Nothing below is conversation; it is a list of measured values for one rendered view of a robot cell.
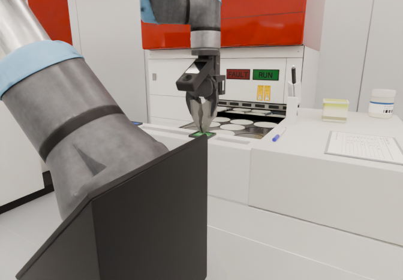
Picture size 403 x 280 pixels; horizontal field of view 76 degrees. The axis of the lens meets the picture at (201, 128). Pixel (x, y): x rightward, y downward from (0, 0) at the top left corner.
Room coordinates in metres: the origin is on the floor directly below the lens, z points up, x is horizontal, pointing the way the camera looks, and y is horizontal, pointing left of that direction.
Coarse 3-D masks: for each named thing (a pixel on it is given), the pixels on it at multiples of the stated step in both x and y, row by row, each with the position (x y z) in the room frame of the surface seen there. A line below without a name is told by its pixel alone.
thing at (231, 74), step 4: (228, 72) 1.26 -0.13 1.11; (232, 72) 1.25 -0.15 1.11; (236, 72) 1.24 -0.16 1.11; (240, 72) 1.23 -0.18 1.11; (244, 72) 1.22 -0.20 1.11; (248, 72) 1.21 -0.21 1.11; (228, 76) 1.26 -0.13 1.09; (232, 76) 1.25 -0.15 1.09; (236, 76) 1.24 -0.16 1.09; (240, 76) 1.23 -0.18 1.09; (244, 76) 1.22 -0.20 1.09; (248, 76) 1.21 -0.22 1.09
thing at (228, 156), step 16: (144, 128) 0.77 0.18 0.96; (160, 128) 0.76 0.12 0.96; (176, 128) 0.75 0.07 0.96; (176, 144) 0.66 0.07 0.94; (208, 144) 0.61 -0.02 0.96; (224, 144) 0.60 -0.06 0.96; (240, 144) 0.60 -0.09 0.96; (208, 160) 0.61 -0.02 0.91; (224, 160) 0.59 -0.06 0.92; (240, 160) 0.57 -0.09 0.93; (208, 176) 0.61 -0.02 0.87; (224, 176) 0.59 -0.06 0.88; (240, 176) 0.57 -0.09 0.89; (208, 192) 0.61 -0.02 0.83; (224, 192) 0.59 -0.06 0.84; (240, 192) 0.57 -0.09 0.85
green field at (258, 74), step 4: (256, 72) 1.19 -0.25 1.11; (260, 72) 1.18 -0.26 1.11; (264, 72) 1.18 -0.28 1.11; (268, 72) 1.17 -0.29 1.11; (272, 72) 1.16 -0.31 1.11; (276, 72) 1.15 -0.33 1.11; (256, 76) 1.19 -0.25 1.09; (260, 76) 1.18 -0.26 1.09; (264, 76) 1.17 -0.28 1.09; (268, 76) 1.17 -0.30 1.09; (272, 76) 1.16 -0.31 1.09; (276, 76) 1.15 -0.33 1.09
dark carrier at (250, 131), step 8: (232, 120) 1.15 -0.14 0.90; (248, 120) 1.15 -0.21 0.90; (256, 120) 1.15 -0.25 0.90; (184, 128) 1.00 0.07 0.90; (192, 128) 1.00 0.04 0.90; (208, 128) 0.99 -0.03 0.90; (216, 128) 0.99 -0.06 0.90; (248, 128) 1.00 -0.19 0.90; (256, 128) 1.00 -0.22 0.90; (264, 128) 1.00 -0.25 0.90; (272, 128) 0.99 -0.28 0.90; (240, 136) 0.88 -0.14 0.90; (248, 136) 0.88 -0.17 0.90; (256, 136) 0.88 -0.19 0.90
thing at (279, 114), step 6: (216, 108) 1.28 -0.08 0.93; (222, 108) 1.26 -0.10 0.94; (228, 108) 1.25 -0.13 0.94; (234, 108) 1.23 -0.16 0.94; (240, 108) 1.22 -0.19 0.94; (252, 114) 1.19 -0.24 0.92; (258, 114) 1.17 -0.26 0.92; (264, 114) 1.16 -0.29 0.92; (270, 114) 1.15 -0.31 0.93; (276, 114) 1.13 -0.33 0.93; (282, 114) 1.12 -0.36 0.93
